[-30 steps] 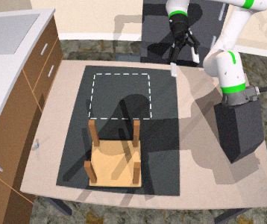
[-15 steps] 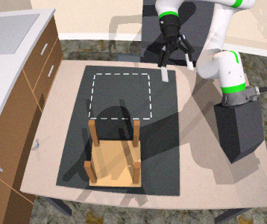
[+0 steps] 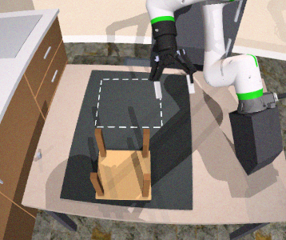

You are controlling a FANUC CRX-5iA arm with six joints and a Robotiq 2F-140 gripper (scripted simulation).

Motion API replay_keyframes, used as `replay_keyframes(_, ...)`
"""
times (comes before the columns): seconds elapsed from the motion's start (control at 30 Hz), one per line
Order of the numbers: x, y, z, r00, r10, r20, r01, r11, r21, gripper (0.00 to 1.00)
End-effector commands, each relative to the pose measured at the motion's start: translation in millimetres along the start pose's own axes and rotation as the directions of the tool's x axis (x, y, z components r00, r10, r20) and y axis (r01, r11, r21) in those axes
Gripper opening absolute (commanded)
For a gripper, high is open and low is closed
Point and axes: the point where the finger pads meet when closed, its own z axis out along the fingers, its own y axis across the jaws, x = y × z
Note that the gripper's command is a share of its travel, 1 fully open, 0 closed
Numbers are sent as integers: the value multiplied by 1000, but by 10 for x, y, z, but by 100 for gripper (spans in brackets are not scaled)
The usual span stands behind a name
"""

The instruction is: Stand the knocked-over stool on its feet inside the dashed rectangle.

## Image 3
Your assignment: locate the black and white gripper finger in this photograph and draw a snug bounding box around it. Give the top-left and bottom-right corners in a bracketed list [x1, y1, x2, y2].
[167, 49, 197, 94]
[149, 56, 167, 98]

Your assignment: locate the dark grey mat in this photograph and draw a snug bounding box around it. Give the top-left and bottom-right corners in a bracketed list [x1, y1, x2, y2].
[60, 70, 193, 210]

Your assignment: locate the wooden stool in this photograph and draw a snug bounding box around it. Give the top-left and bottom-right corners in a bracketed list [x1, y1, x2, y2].
[90, 129, 151, 200]

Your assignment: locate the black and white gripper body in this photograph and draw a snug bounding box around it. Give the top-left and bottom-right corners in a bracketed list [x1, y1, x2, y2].
[156, 35, 179, 65]

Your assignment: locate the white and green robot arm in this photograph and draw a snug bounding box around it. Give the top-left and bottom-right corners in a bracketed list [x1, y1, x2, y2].
[145, 0, 286, 114]

